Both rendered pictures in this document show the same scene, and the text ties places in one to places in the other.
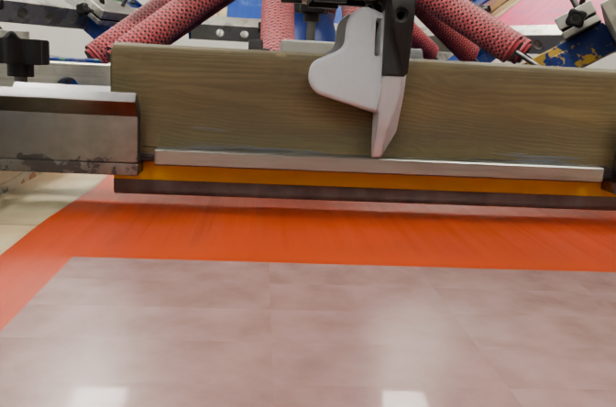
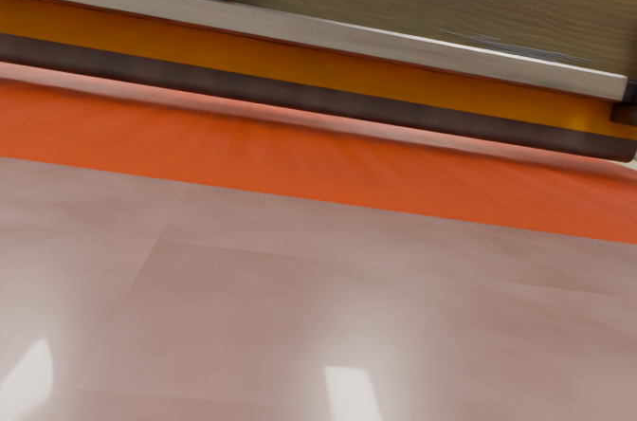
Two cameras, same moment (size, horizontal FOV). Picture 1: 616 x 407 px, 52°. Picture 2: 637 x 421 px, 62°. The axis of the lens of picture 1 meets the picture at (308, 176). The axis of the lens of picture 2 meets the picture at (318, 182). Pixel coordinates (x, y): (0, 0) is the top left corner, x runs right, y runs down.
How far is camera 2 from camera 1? 0.24 m
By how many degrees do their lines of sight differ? 4
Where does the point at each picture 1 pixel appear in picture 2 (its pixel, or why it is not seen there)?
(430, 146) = (331, 0)
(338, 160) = not seen: outside the picture
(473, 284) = (318, 244)
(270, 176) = (36, 24)
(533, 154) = (510, 42)
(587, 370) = not seen: outside the picture
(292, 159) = not seen: outside the picture
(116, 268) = not seen: outside the picture
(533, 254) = (501, 198)
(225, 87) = not seen: outside the picture
